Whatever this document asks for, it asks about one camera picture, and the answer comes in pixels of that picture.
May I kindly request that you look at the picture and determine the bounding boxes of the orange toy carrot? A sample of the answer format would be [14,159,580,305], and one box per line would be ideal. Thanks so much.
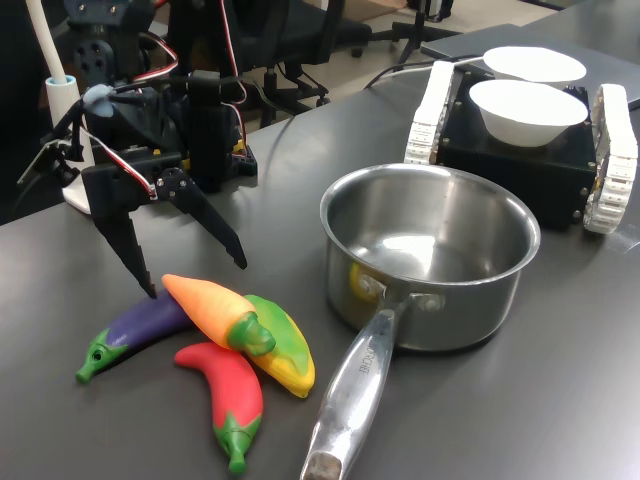
[161,273,277,357]

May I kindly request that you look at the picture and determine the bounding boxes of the white bowl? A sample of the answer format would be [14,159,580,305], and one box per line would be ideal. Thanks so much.
[468,79,589,149]
[482,45,587,86]

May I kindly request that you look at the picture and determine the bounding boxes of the purple toy aubergine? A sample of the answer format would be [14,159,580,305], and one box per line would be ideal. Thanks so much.
[75,289,196,385]

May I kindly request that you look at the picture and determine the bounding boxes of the small black camera board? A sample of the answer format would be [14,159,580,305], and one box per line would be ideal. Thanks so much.
[17,137,86,189]

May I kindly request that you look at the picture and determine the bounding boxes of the pale grey putty lump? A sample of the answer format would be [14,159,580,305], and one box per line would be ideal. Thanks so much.
[82,84,119,119]

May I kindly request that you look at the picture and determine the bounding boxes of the yellow green toy corn cob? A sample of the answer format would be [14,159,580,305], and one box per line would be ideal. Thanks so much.
[242,293,317,400]

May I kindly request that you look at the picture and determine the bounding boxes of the red toy chilli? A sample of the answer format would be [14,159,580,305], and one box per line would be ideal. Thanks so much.
[173,341,265,475]

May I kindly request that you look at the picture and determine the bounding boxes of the steel pan with long handle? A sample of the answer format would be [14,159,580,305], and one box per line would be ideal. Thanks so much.
[299,162,543,480]

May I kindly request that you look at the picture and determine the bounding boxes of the long black gripper cable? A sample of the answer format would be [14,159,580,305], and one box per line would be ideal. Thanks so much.
[39,69,247,151]

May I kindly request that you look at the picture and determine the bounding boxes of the white post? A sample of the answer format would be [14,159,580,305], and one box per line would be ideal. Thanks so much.
[24,0,94,216]

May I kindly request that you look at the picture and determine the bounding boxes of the black vehicle with white tracks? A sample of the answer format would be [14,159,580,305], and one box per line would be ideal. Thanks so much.
[403,59,640,236]

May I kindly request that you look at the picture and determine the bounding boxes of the thin white cable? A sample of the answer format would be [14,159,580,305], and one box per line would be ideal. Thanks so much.
[363,54,489,91]

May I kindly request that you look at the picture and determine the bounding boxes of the grey closed laptop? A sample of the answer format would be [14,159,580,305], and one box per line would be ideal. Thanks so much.
[419,23,532,66]

